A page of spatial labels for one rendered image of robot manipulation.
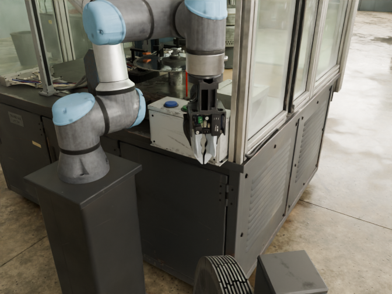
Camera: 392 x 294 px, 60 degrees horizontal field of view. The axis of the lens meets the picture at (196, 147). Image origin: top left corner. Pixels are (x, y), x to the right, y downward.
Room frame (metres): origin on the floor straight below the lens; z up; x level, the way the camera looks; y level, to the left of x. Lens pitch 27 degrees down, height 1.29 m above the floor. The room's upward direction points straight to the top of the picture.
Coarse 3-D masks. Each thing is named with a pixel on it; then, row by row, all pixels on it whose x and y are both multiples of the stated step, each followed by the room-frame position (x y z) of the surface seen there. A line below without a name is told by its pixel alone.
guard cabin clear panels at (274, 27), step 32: (0, 0) 2.10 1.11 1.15; (288, 0) 1.24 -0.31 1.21; (0, 32) 2.06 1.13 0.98; (256, 32) 1.03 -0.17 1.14; (288, 32) 1.27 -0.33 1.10; (0, 64) 2.02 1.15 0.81; (32, 64) 2.19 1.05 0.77; (256, 64) 1.04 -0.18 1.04; (320, 64) 1.75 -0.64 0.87; (256, 96) 1.06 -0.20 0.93; (256, 128) 1.08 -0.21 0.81
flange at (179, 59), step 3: (165, 57) 1.51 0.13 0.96; (168, 57) 1.50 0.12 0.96; (171, 57) 1.46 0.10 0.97; (174, 57) 1.46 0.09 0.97; (177, 57) 1.46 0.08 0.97; (180, 57) 1.50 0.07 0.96; (183, 57) 1.50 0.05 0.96; (162, 60) 1.46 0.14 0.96; (165, 60) 1.45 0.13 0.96; (168, 60) 1.45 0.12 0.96; (171, 60) 1.44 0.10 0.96; (174, 60) 1.44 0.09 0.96; (177, 60) 1.45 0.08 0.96; (180, 60) 1.45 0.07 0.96; (183, 60) 1.45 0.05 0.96; (165, 63) 1.44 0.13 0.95; (168, 63) 1.43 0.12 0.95; (171, 63) 1.42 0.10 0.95; (174, 63) 1.42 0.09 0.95; (177, 63) 1.43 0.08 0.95; (180, 63) 1.43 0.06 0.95; (183, 63) 1.44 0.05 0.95
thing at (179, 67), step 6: (168, 54) 1.61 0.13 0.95; (180, 54) 1.61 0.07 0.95; (138, 60) 1.49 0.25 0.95; (144, 60) 1.49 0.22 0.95; (150, 60) 1.49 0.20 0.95; (156, 60) 1.49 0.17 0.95; (144, 66) 1.38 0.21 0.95; (150, 66) 1.38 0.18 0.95; (156, 66) 1.38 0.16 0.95; (162, 66) 1.38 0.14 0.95; (168, 66) 1.38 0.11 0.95; (174, 66) 1.38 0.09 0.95; (180, 66) 1.38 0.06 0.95
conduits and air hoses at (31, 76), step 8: (136, 56) 1.69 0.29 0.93; (128, 64) 1.60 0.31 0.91; (16, 72) 1.88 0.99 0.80; (24, 72) 1.87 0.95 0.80; (32, 72) 1.90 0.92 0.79; (0, 80) 1.80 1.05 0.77; (8, 80) 1.77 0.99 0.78; (16, 80) 1.77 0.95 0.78; (24, 80) 1.80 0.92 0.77; (32, 80) 1.81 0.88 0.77; (40, 80) 1.84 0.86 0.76; (56, 80) 1.85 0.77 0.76; (80, 80) 1.59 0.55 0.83; (56, 88) 1.71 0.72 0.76; (64, 88) 1.68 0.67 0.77; (72, 88) 1.65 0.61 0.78
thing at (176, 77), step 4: (168, 72) 1.47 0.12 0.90; (172, 72) 1.45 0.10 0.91; (176, 72) 1.45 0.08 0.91; (180, 72) 1.46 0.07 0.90; (172, 76) 1.45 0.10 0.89; (176, 76) 1.45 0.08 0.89; (180, 76) 1.46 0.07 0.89; (172, 80) 1.45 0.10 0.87; (176, 80) 1.45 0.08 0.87; (180, 80) 1.46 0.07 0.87; (172, 84) 1.45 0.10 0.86; (176, 84) 1.45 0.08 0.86; (180, 84) 1.46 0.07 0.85
